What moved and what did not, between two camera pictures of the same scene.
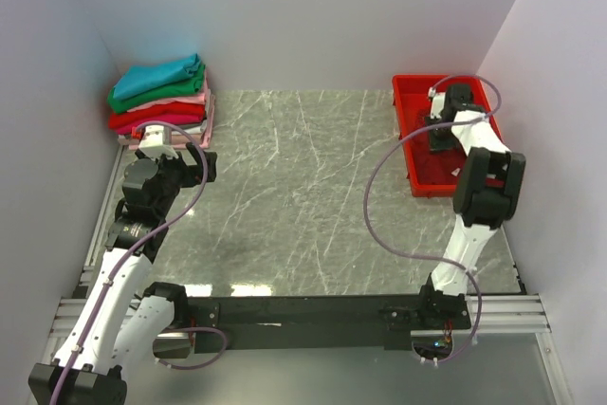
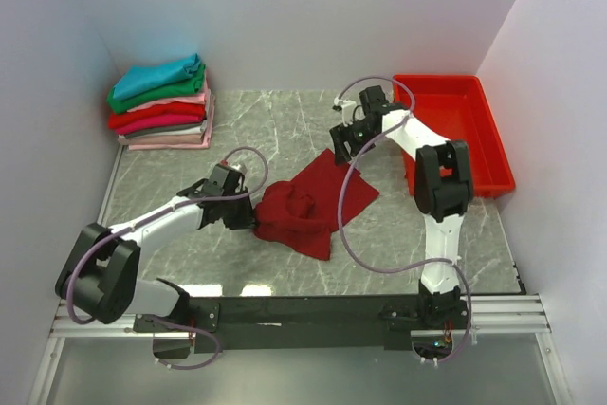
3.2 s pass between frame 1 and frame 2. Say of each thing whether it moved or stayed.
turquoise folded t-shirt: stayed
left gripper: moved
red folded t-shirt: stayed
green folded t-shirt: stayed
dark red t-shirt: moved
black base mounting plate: stayed
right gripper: moved
